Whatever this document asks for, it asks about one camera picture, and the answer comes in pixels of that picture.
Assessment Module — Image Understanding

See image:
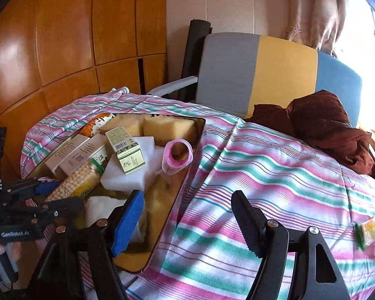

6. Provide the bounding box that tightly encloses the striped pink green tablecloth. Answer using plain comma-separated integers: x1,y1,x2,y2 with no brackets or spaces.
20,91,375,299

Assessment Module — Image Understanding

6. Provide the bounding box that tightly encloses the grey yellow blue chair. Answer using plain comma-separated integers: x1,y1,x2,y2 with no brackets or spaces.
149,32,362,126

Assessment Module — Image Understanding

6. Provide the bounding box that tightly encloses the white foam block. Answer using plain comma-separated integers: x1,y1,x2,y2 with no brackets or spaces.
100,155,161,193
135,136,165,175

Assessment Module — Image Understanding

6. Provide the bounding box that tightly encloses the black rolled mat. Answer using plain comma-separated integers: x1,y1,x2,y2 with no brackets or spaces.
177,18,214,103

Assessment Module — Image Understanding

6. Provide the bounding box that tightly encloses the green small carton box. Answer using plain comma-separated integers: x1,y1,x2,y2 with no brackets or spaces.
105,127,146,174

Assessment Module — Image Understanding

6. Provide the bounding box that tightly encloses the cream sock grey cuff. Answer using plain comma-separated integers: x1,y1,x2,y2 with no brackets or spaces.
84,195,143,245

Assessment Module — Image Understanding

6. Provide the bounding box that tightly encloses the beige patterned curtain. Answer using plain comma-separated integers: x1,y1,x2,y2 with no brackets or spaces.
284,0,348,56

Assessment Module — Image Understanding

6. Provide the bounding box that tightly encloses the dark red jacket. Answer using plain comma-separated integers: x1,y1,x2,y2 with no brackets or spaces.
247,90,375,179

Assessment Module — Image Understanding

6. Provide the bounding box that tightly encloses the cracker packet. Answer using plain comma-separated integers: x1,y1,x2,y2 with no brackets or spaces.
44,158,104,203

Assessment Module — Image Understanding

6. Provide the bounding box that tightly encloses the white carton box with text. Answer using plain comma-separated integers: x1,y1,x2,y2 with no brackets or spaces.
45,134,89,178

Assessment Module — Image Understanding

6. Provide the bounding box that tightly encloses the small yellow green candy packet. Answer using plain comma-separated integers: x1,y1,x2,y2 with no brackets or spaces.
353,217,375,251

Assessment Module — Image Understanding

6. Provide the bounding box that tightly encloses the gold metal tin tray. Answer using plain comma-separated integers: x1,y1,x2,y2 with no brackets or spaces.
26,112,207,273

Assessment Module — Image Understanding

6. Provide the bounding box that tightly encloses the white carton box with barcode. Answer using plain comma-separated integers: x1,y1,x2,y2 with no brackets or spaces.
59,134,110,176

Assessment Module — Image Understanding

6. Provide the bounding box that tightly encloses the orange snack bag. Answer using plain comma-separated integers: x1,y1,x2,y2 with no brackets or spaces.
79,112,115,138

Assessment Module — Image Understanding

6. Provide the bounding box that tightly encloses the wooden wardrobe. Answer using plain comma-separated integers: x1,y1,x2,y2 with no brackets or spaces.
0,0,168,179

